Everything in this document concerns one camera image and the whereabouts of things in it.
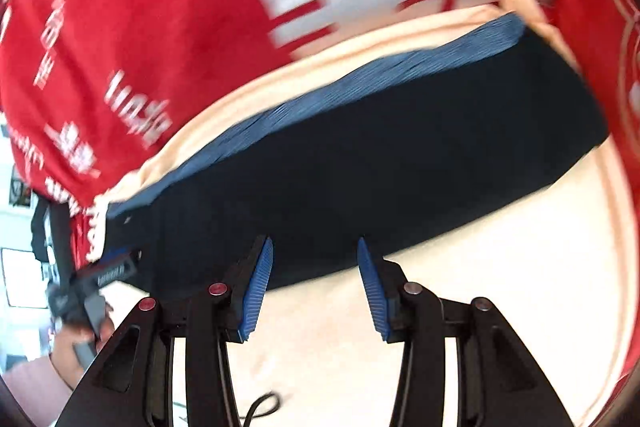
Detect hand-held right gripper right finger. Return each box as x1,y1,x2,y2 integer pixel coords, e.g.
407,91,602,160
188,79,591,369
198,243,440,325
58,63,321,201
356,237,576,427

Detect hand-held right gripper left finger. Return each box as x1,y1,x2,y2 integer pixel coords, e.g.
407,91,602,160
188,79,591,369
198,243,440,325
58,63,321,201
55,234,275,427

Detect red embroidered pillow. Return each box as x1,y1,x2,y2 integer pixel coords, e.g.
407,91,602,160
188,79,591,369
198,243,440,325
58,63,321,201
550,0,640,427

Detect cream cushion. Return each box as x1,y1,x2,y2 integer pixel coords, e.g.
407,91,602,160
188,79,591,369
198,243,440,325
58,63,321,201
92,0,632,427

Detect person's left hand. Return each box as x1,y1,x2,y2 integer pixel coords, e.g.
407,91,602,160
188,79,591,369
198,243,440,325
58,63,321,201
50,302,115,390

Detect black pants with blue waistband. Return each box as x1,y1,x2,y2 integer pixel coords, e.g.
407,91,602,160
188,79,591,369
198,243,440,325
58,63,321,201
102,11,611,294

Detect black cable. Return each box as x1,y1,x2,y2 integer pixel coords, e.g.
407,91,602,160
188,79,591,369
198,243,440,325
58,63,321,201
239,391,282,427

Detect red printed blanket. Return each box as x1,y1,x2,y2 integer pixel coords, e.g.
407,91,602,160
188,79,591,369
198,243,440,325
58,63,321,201
0,0,586,270

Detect person's left forearm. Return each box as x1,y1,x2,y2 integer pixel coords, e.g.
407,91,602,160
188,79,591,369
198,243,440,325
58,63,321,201
0,354,76,427

